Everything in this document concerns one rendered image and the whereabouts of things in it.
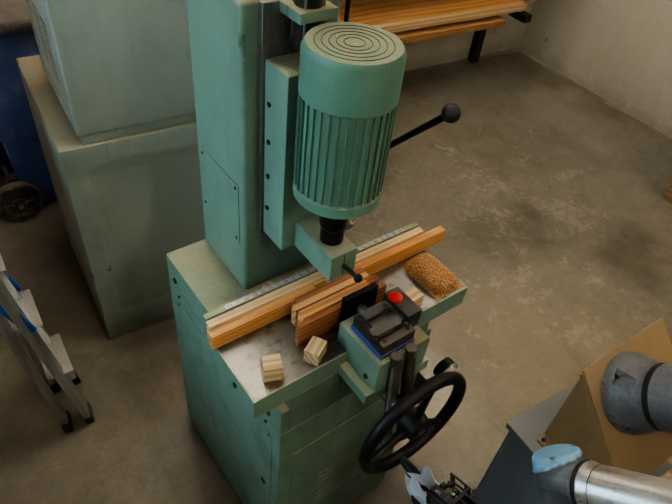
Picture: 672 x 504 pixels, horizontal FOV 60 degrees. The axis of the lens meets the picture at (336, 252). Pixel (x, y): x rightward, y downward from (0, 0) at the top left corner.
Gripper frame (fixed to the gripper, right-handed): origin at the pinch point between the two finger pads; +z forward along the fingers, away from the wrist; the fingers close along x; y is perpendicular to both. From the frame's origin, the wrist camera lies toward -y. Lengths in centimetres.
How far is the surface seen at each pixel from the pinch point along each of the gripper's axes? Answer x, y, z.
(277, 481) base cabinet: 17.2, -12.7, 29.9
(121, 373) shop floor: 28, -31, 128
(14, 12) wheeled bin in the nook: 14, 93, 194
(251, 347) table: 18.1, 30.1, 27.6
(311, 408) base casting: 9.7, 12.4, 21.0
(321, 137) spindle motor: 4, 75, 13
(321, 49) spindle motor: 4, 89, 12
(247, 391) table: 24.3, 27.1, 19.3
